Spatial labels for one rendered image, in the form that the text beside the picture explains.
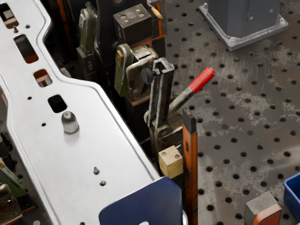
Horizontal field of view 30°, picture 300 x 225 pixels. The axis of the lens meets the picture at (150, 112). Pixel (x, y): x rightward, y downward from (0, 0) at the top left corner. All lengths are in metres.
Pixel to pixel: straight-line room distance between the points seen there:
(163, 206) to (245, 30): 1.02
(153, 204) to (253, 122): 0.85
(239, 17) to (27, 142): 0.76
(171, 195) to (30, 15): 0.82
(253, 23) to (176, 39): 0.24
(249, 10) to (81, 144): 0.71
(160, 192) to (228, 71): 0.98
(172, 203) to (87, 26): 0.61
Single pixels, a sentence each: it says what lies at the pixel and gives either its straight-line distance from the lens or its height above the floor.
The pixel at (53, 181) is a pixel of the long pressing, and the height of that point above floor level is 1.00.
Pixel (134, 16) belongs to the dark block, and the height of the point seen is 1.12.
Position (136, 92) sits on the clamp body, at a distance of 1.23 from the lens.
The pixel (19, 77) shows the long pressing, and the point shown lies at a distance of 1.30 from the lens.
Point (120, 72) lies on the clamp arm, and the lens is 1.20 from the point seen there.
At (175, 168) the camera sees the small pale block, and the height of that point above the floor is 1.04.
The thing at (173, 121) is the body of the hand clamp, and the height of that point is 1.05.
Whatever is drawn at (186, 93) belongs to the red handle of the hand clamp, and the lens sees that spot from 1.06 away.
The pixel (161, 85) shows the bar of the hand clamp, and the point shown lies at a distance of 0.98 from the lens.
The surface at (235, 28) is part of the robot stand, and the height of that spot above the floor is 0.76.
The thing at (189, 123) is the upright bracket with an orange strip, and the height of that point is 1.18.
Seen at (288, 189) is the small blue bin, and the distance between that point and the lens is 1.33.
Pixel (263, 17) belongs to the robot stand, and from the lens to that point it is 1.70.
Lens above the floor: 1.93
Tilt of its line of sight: 52 degrees down
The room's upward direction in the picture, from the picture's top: 6 degrees counter-clockwise
